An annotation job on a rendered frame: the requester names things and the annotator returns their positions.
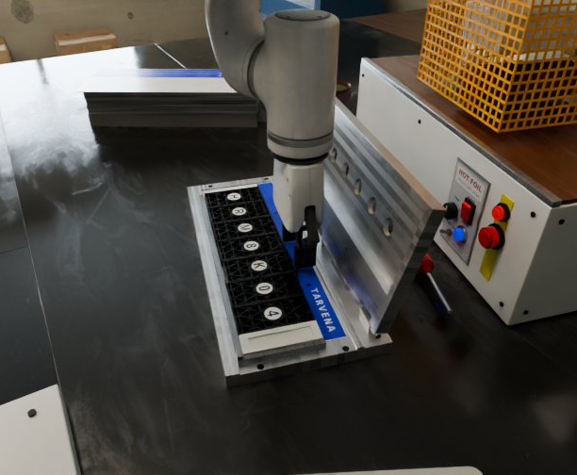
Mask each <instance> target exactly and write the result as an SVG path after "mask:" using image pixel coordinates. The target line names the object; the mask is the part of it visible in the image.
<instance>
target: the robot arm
mask: <svg viewBox="0 0 577 475"><path fill-rule="evenodd" d="M205 12H206V24H207V29H208V33H209V37H210V40H211V44H212V47H213V51H214V54H215V57H216V59H217V62H218V65H219V68H220V70H221V73H222V75H223V78H224V80H225V81H226V83H227V84H228V85H229V86H230V87H231V88H232V89H233V90H235V91H236V92H238V93H240V94H243V95H245V96H248V97H251V98H254V99H256V100H260V101H261V102H262V103H263V105H264V106H265V108H266V112H267V139H268V147H269V149H270V150H271V151H272V156H273V157H274V163H273V201H274V204H275V206H276V209H277V211H278V213H279V215H280V217H281V220H282V239H283V241H284V242H287V241H293V240H296V245H294V266H295V268H296V269H302V268H308V267H313V266H315V265H316V254H317V246H318V243H319V242H320V237H319V232H318V229H320V228H321V226H322V222H323V210H324V174H323V160H324V159H326V158H327V157H328V155H329V151H330V150H331V149H332V147H333V136H334V120H335V104H336V87H337V71H338V40H339V19H338V17H337V16H336V15H334V14H332V13H329V12H326V11H323V10H317V9H306V8H297V9H286V10H280V11H277V12H274V13H272V14H270V15H269V16H267V17H266V19H265V21H264V26H263V22H262V16H261V8H260V0H206V3H205ZM303 221H305V225H303ZM303 231H307V237H304V238H303ZM302 238H303V239H302Z"/></svg>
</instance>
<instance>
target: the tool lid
mask: <svg viewBox="0 0 577 475"><path fill-rule="evenodd" d="M336 151H337V158H336V160H335V153H336ZM348 165H349V171H348V174H347V176H346V168H347V166H348ZM323 174H324V210H323V222H322V226H321V229H322V231H323V233H322V236H321V237H322V239H323V240H324V242H325V244H326V246H327V248H328V249H329V251H330V253H331V255H332V256H333V259H332V261H331V263H332V265H333V267H334V269H335V270H336V272H337V274H338V277H339V279H340V281H341V282H342V284H343V285H344V287H345V289H346V290H347V291H350V290H349V288H348V287H350V289H351V291H352V292H353V294H354V296H355V298H356V300H357V302H358V303H359V304H365V305H366V307H367V309H368V311H369V312H370V314H371V320H370V325H371V328H372V330H373V331H374V332H375V333H376V334H387V333H388V331H389V329H390V327H391V325H392V323H393V321H394V320H395V318H396V316H397V313H398V311H399V309H400V307H401V305H402V303H403V301H404V298H405V296H406V294H407V292H408V290H409V289H410V286H411V284H412V282H413V280H414V278H415V276H416V274H417V272H418V270H419V268H420V265H421V263H422V260H423V258H424V257H425V255H426V253H427V251H428V249H429V247H430V245H431V243H432V241H433V239H434V237H435V235H436V232H437V229H438V227H439V226H440V224H441V222H442V220H443V218H444V216H445V214H446V212H447V210H446V209H445V208H444V207H443V206H442V204H441V203H440V202H439V201H438V200H437V199H436V198H435V197H434V196H433V195H432V194H431V193H430V192H429V191H428V190H427V189H426V188H425V187H424V186H423V185H422V184H421V183H420V182H419V181H418V180H417V179H416V178H415V177H414V176H413V175H412V174H411V173H410V172H409V171H408V170H407V169H406V168H405V167H404V166H403V164H402V163H401V162H400V161H399V160H398V159H397V158H396V157H395V156H394V155H393V154H392V153H391V152H390V151H389V150H388V149H387V148H386V147H385V146H384V145H383V144H382V143H381V142H380V141H379V140H378V139H377V138H376V137H375V136H374V135H373V134H372V133H371V132H370V131H369V130H368V129H367V128H366V127H365V126H364V124H363V123H362V122H361V121H359V120H358V119H357V117H356V116H355V115H354V114H353V113H352V112H351V111H350V110H349V109H348V108H347V107H346V106H345V105H343V104H342V103H341V102H340V100H339V99H338V98H337V97H336V104H335V120H334V136H333V147H332V149H331V150H330V151H329V155H328V157H327V158H326V159H324V160H323ZM360 181H361V183H362V188H361V191H360V193H359V192H358V186H359V183H360ZM374 199H375V200H376V209H375V211H374V213H373V211H372V203H373V201H374ZM390 220H392V221H393V229H392V232H391V234H389V232H388V223H389V221H390Z"/></svg>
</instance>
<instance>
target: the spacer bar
mask: <svg viewBox="0 0 577 475"><path fill-rule="evenodd" d="M321 339H323V336H322V334H321V330H320V328H319V326H318V323H317V322H316V321H315V320H312V321H307V322H302V323H297V324H292V325H288V326H282V327H277V328H272V329H268V330H263V331H258V332H253V333H248V334H243V335H239V342H240V346H241V349H242V353H243V355H248V354H253V353H258V352H265V351H270V350H275V349H280V348H285V347H288V346H293V345H298V344H303V343H307V342H312V341H316V340H321Z"/></svg>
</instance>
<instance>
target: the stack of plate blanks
mask: <svg viewBox="0 0 577 475"><path fill-rule="evenodd" d="M98 71H151V72H220V71H221V70H209V69H99V70H98ZM83 94H84V98H85V100H86V103H87V109H88V112H89V113H88V116H89V120H90V124H91V126H155V127H257V124H258V118H259V112H260V100H256V99H254V98H251V97H248V96H245V95H243V94H240V93H196V92H83Z"/></svg>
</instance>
